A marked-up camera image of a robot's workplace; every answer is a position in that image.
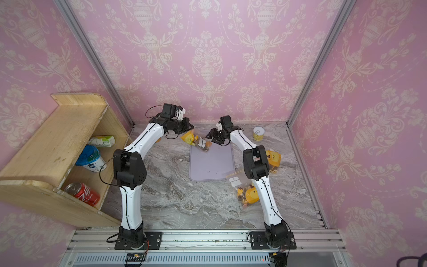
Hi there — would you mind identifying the clear ziploc bag of cookies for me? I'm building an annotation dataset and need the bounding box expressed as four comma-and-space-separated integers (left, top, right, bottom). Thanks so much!
181, 130, 212, 152

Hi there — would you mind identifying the yellow tin can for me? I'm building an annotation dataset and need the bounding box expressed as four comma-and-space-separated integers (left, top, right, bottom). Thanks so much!
252, 126, 265, 141

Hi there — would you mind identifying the red soda can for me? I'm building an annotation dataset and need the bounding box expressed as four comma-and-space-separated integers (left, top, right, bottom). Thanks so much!
65, 182, 100, 206

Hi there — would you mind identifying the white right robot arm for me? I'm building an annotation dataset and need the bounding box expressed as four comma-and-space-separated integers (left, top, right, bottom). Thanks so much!
206, 115, 292, 248

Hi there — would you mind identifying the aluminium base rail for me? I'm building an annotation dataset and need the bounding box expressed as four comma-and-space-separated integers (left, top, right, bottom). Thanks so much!
60, 229, 352, 267

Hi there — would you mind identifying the aluminium frame post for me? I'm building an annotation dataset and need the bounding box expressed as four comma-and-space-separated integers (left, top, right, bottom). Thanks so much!
286, 0, 358, 127
54, 0, 135, 127

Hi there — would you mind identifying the lilac plastic tray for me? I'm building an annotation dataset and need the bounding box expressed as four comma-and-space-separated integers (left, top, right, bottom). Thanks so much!
189, 144, 235, 181

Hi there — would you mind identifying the ziploc bag with yellow chick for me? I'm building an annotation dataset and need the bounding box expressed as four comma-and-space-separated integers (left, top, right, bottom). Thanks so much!
225, 168, 260, 208

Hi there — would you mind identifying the blue lid white tub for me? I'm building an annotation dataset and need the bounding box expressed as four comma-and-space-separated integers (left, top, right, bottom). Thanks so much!
75, 145, 106, 172

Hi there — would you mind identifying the aluminium frame post left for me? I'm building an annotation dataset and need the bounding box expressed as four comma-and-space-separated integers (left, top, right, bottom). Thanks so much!
54, 0, 135, 127

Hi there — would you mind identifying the aluminium frame post right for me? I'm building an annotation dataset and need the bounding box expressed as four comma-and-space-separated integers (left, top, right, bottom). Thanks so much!
286, 0, 358, 127

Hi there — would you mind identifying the green white carton box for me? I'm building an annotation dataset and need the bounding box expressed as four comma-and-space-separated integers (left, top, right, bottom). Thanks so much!
87, 135, 116, 148

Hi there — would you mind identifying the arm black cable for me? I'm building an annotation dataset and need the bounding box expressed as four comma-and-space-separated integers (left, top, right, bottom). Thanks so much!
98, 105, 181, 231
221, 131, 294, 241

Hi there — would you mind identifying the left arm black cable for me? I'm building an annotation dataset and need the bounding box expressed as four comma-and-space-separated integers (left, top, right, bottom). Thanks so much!
98, 105, 181, 231

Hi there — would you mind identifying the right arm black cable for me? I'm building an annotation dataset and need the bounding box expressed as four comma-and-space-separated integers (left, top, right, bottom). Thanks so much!
221, 131, 294, 241

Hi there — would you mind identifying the wooden shelf unit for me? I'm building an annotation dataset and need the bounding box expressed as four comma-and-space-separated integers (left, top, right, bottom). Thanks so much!
1, 93, 130, 228

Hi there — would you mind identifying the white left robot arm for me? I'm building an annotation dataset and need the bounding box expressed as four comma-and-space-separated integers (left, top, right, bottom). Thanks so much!
113, 103, 193, 247

